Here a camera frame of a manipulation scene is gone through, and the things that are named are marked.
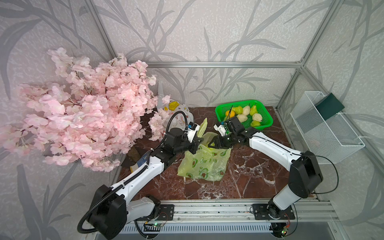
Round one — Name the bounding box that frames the light green plastic bag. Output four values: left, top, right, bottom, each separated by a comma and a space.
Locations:
178, 119, 231, 182

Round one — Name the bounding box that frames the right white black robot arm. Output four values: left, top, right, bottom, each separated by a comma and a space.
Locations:
209, 117, 327, 220

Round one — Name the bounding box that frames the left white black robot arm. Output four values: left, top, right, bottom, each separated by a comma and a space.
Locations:
77, 123, 202, 240

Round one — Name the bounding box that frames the cream pear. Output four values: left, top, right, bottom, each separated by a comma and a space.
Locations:
237, 114, 248, 123
252, 113, 263, 123
242, 106, 251, 116

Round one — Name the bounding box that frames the orange pear upper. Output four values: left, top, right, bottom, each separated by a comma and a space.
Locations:
226, 109, 236, 119

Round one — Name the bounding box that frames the green pear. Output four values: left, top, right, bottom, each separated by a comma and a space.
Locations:
250, 105, 258, 116
251, 121, 261, 128
233, 106, 243, 115

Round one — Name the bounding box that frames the green pear top left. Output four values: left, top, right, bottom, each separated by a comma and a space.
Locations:
233, 106, 243, 115

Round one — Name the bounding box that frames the cream pear top centre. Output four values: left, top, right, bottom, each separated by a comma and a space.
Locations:
242, 106, 251, 116

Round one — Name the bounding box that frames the green plastic basket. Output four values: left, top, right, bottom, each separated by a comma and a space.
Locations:
215, 100, 274, 131

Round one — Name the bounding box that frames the cream pear right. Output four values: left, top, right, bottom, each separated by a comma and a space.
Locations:
252, 113, 263, 123

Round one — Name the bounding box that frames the green pear top right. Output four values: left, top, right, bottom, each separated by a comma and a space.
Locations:
250, 105, 258, 116

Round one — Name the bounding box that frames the white printed plastic bag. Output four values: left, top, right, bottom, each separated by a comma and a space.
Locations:
157, 81, 195, 133

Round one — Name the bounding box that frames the pink artificial blossom tree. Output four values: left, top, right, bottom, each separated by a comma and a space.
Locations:
1, 48, 170, 172

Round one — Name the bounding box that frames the dark green card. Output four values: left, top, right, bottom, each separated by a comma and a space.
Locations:
315, 93, 345, 121

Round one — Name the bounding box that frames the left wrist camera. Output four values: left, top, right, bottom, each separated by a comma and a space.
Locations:
187, 122, 200, 143

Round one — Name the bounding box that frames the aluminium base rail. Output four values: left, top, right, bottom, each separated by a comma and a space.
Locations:
138, 198, 340, 236

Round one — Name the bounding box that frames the white wire mesh basket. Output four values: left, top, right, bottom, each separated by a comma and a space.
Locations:
291, 91, 366, 165

